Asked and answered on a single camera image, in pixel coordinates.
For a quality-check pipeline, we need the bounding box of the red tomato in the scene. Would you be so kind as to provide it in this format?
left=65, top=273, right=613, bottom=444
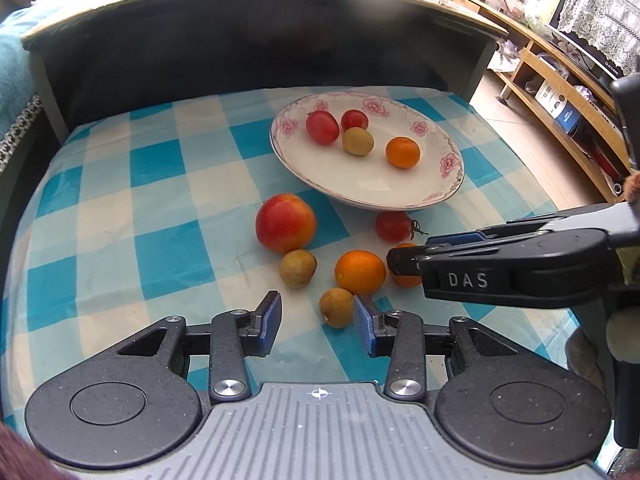
left=305, top=111, right=341, bottom=146
left=375, top=211, right=430, bottom=244
left=340, top=109, right=370, bottom=132

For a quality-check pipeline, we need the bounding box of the brown kiwi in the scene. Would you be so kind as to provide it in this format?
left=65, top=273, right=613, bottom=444
left=319, top=287, right=357, bottom=329
left=342, top=127, right=375, bottom=157
left=279, top=249, right=318, bottom=290

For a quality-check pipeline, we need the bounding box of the person's right forearm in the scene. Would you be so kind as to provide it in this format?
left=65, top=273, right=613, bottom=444
left=620, top=170, right=640, bottom=202

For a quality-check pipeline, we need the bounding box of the blue white checkered tablecloth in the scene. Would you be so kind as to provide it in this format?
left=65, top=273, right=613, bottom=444
left=0, top=84, right=616, bottom=480

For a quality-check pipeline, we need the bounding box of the wooden shelf unit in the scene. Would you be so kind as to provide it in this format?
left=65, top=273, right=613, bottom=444
left=440, top=0, right=640, bottom=201

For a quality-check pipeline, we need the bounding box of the person's right hand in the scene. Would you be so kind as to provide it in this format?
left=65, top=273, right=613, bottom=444
left=606, top=307, right=640, bottom=361

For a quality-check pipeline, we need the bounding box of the orange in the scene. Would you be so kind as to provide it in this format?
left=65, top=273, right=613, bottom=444
left=334, top=250, right=387, bottom=296
left=389, top=242, right=425, bottom=289
left=385, top=136, right=421, bottom=169

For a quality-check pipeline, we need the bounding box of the dark wooden coffee table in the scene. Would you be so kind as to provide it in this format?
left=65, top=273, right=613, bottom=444
left=21, top=0, right=510, bottom=133

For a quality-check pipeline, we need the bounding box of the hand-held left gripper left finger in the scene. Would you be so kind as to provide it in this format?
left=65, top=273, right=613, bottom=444
left=115, top=290, right=283, bottom=404

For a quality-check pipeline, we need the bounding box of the white lace cloth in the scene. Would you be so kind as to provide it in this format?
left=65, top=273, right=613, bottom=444
left=557, top=0, right=640, bottom=78

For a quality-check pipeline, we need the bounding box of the black television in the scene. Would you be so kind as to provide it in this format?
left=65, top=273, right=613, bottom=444
left=549, top=22, right=618, bottom=81

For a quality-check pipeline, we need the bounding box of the white crumpled bag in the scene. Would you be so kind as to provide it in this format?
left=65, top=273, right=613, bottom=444
left=487, top=42, right=523, bottom=73

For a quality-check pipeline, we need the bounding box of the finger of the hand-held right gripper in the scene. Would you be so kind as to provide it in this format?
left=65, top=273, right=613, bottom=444
left=385, top=241, right=505, bottom=277
left=424, top=203, right=615, bottom=252

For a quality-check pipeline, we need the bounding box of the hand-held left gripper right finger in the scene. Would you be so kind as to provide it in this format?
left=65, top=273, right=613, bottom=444
left=352, top=294, right=521, bottom=403

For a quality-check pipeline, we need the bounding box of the blue box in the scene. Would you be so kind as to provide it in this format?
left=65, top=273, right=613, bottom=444
left=554, top=101, right=583, bottom=133

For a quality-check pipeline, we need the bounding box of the white floral porcelain bowl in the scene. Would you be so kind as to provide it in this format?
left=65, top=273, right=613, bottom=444
left=270, top=92, right=466, bottom=211

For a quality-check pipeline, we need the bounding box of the white box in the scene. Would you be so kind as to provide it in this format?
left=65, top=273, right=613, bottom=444
left=534, top=80, right=566, bottom=111

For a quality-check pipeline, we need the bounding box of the person's left forearm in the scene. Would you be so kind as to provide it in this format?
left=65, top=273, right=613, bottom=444
left=0, top=422, right=66, bottom=480

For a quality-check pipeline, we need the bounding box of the red yellow apple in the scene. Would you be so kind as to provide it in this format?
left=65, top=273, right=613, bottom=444
left=255, top=193, right=317, bottom=254

